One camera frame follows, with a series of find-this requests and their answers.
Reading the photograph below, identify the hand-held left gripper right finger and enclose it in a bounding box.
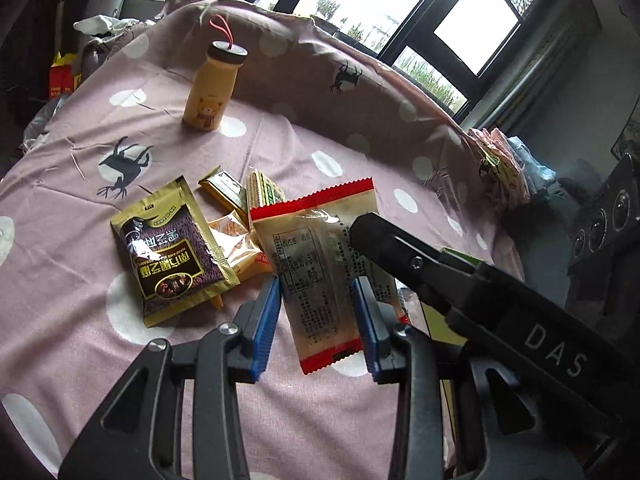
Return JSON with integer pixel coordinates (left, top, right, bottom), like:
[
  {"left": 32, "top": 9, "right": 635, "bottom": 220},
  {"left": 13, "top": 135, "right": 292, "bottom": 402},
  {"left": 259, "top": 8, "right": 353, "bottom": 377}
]
[{"left": 351, "top": 276, "right": 621, "bottom": 480}]

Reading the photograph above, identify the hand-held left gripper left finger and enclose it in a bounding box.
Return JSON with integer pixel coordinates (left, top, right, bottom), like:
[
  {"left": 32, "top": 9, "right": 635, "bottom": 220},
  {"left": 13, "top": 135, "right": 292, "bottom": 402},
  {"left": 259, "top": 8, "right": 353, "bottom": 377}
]
[{"left": 57, "top": 276, "right": 283, "bottom": 480}]

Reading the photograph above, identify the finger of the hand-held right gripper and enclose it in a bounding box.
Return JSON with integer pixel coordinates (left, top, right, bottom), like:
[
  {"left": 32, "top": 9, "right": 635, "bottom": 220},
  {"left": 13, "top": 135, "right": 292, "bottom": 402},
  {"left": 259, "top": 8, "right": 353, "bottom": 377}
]
[{"left": 349, "top": 212, "right": 478, "bottom": 319}]

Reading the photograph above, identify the green cardboard box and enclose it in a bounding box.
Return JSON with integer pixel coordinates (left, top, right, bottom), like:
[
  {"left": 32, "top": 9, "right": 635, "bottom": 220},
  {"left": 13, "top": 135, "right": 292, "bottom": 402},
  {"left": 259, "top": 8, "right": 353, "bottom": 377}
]
[{"left": 422, "top": 247, "right": 483, "bottom": 441}]

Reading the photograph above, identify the orange snack packet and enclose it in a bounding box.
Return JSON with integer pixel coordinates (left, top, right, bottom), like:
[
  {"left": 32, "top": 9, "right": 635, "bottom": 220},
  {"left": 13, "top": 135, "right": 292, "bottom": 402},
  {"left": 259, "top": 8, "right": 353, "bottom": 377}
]
[{"left": 207, "top": 211, "right": 275, "bottom": 309}]

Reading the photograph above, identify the red-edged cream snack packet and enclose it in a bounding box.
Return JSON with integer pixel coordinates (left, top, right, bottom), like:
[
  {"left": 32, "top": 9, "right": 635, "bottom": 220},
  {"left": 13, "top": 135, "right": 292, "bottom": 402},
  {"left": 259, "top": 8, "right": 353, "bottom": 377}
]
[{"left": 248, "top": 176, "right": 412, "bottom": 375}]

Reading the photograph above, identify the brown and gold snack packet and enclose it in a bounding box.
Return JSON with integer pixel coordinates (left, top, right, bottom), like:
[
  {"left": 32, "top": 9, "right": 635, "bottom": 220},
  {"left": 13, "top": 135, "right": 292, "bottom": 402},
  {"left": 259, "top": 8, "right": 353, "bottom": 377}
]
[{"left": 110, "top": 176, "right": 240, "bottom": 329}]

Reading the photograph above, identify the yellow and green biscuit pack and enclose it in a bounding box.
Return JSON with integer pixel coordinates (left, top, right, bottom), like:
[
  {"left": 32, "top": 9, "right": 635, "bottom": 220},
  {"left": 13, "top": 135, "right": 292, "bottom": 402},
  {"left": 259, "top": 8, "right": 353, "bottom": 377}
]
[{"left": 245, "top": 169, "right": 286, "bottom": 211}]

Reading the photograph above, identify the small gold snack bar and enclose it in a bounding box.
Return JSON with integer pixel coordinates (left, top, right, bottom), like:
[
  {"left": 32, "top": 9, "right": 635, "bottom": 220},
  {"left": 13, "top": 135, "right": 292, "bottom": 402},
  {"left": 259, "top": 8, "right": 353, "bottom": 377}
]
[{"left": 198, "top": 166, "right": 250, "bottom": 211}]

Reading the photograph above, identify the dark grey seat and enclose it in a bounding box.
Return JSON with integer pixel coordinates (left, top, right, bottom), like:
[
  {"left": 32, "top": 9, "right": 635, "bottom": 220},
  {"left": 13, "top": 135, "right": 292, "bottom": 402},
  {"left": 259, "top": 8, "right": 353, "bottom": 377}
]
[{"left": 530, "top": 157, "right": 608, "bottom": 241}]

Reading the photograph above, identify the light blue cloth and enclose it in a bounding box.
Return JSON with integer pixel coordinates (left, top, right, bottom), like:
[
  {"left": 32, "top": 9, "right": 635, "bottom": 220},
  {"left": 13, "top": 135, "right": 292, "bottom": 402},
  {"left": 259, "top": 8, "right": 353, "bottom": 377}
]
[{"left": 507, "top": 135, "right": 558, "bottom": 196}]

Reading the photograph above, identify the yellow bottle with black cap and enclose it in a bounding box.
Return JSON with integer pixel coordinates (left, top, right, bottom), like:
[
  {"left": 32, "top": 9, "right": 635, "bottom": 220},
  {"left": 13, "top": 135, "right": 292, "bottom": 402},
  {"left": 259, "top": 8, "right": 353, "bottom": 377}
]
[{"left": 182, "top": 14, "right": 249, "bottom": 132}]

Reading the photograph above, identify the clear plastic bag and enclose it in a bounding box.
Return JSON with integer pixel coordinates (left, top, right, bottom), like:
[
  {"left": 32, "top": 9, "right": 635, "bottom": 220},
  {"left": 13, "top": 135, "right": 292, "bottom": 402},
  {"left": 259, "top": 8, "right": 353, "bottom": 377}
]
[{"left": 20, "top": 95, "right": 66, "bottom": 151}]

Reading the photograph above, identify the red and yellow carton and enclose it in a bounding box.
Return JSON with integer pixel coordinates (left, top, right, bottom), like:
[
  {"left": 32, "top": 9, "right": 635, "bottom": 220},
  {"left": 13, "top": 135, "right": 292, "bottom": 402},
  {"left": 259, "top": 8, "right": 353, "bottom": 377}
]
[{"left": 48, "top": 52, "right": 83, "bottom": 101}]

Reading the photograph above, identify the white crumpled bag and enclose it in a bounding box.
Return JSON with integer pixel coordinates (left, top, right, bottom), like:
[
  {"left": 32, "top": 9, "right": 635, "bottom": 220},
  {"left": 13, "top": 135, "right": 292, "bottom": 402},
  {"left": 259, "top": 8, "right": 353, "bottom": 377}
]
[{"left": 74, "top": 12, "right": 143, "bottom": 36}]

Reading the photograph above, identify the black window frame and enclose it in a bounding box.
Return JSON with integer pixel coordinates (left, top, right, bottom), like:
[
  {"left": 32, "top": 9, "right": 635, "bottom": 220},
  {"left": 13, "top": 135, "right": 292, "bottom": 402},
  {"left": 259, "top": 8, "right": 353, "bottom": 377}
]
[{"left": 145, "top": 0, "right": 561, "bottom": 116}]

